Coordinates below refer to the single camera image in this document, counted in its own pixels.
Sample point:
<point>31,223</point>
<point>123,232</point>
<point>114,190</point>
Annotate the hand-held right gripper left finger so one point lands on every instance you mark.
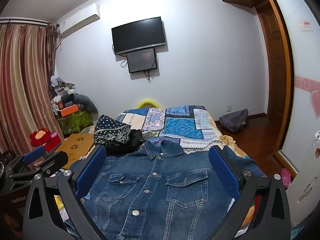
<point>91,170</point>

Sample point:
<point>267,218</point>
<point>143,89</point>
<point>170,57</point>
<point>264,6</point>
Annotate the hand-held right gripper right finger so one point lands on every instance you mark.
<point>223,172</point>

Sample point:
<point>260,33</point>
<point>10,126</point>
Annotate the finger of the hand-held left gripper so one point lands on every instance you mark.
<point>33,155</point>
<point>55,161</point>

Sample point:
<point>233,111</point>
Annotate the blue denim jacket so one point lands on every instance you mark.
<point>155,192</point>

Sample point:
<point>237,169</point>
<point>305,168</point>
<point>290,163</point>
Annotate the red plush toy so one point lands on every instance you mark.
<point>41,137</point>

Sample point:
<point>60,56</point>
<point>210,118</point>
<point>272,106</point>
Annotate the small wooden table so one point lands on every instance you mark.
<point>75,146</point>

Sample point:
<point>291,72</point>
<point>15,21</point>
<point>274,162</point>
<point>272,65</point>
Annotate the beige blanket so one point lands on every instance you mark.
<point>228,141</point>

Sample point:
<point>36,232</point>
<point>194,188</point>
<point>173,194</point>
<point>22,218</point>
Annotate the navy patterned cloth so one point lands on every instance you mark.
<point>111,132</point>

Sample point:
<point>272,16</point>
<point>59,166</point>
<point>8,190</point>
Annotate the green patterned box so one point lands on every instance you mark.
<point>75,123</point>

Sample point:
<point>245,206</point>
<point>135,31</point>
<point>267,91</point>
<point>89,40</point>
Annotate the grey backpack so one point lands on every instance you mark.
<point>233,121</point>

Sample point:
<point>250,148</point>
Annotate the orange box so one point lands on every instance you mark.
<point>70,110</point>

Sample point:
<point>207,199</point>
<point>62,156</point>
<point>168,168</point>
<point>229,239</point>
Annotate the black cloth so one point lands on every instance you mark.
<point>135,140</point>

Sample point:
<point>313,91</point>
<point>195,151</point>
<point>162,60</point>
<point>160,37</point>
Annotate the pink slipper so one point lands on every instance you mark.
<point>285,177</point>

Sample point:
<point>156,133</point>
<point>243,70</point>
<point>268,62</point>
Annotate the grey cushion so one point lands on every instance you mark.
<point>87,103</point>

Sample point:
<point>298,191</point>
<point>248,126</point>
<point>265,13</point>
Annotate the pile of clutter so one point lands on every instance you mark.
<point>61,92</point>

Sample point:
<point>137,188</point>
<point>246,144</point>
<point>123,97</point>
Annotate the striped pink curtain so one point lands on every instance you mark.
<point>22,85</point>

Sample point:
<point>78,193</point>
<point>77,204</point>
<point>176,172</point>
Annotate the white wardrobe door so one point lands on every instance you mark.
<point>306,175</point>

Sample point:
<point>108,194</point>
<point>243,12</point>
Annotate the brown wooden door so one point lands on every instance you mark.
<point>273,80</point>

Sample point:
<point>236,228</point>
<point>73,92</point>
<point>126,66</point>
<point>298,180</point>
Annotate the white air conditioner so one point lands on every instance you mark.
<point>80,20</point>

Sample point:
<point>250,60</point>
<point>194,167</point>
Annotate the pink heart wall decal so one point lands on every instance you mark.
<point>313,97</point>

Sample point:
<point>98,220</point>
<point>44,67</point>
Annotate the small black wall monitor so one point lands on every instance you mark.
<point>141,60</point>

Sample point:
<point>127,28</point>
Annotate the black wall television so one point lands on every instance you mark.
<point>138,35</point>

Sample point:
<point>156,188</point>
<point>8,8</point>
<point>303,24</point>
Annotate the red and white wall sticker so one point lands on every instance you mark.
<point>306,24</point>

